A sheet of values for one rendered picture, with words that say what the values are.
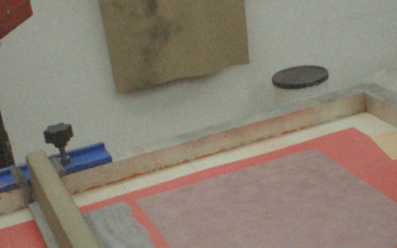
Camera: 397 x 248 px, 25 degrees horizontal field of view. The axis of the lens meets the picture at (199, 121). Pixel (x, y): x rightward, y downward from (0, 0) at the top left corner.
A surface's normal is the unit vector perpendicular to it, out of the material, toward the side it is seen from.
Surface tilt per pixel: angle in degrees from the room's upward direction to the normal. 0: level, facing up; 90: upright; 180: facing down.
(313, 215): 0
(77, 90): 90
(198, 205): 0
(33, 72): 90
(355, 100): 90
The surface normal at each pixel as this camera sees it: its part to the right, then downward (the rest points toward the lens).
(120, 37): -0.01, 0.37
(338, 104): 0.34, 0.28
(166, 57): 0.62, 0.18
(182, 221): -0.15, -0.92
